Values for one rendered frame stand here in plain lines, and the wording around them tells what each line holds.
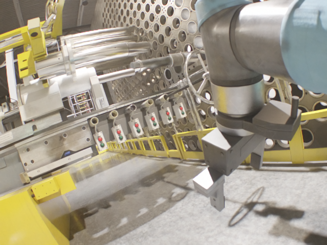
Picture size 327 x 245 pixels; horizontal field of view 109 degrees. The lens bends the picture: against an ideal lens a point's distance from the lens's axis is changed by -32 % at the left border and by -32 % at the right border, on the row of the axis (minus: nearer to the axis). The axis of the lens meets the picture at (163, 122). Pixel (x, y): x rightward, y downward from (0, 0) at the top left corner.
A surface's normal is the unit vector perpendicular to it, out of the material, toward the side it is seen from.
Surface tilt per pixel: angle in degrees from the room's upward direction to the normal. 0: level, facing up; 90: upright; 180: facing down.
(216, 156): 97
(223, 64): 103
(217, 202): 97
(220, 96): 95
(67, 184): 90
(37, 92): 68
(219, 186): 113
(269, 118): 25
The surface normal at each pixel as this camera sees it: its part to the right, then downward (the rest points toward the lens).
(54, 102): 0.48, -0.13
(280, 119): -0.25, -0.85
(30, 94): 0.31, -0.47
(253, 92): 0.11, 0.45
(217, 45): -0.90, 0.42
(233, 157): 0.55, 0.26
